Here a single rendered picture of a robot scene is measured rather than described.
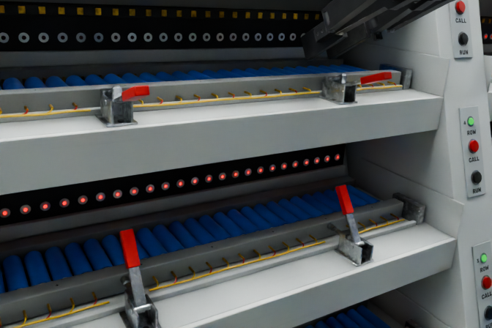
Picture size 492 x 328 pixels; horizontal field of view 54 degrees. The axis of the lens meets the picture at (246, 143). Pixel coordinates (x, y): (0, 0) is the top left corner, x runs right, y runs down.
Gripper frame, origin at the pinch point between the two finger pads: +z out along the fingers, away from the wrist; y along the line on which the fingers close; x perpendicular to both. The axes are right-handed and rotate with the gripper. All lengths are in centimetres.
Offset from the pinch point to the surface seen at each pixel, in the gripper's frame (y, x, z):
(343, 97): -0.9, -7.3, 0.0
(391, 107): 6.3, -9.2, 0.0
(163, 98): -20.8, -4.8, 4.0
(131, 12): -19.5, 8.6, 12.2
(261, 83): -9.0, -4.0, 3.5
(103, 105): -27.6, -5.7, 1.7
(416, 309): 15.7, -36.9, 13.4
